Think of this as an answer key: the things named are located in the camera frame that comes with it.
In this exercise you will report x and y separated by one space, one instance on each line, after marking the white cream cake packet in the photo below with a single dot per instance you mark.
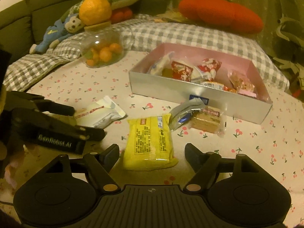
100 114

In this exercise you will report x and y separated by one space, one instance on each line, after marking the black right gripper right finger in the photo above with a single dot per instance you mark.
205 167

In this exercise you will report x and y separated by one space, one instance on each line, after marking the clear wrapped wafer biscuit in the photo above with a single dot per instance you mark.
209 119

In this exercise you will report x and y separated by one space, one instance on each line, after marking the yellow snack packet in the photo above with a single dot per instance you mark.
149 145

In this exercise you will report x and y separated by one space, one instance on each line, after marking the orange white barcode snack packet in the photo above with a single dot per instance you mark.
217 85

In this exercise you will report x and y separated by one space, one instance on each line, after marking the glass jar with kumquats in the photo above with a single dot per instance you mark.
101 46

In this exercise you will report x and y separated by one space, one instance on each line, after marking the red round cushion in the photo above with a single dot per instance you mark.
222 13

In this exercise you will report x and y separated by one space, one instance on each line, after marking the silver foil snack packet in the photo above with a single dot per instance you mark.
184 112

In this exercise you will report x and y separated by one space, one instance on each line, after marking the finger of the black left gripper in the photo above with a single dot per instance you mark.
38 128
30 101

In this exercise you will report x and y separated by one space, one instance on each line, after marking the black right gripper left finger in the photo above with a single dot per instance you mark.
98 166

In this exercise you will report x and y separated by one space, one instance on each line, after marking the pink nougat bar packet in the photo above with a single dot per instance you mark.
242 84

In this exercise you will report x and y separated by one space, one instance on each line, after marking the red small snack packet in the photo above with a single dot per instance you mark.
181 71

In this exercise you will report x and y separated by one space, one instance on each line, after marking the dark green sofa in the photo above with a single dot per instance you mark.
26 22

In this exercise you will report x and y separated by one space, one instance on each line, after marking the grey checked quilt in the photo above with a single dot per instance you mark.
145 35

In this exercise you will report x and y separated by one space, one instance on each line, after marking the green patterned pillow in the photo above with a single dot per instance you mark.
115 4

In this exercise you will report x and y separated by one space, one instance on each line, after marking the white blue milk snack packet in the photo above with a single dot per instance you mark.
157 67

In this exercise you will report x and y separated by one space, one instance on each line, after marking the red white candy packet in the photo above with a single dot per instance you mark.
209 68

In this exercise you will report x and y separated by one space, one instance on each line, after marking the blue monkey plush toy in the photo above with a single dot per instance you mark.
57 33

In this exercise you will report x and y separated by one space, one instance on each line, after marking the large orange citrus fruit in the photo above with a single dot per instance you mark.
92 12

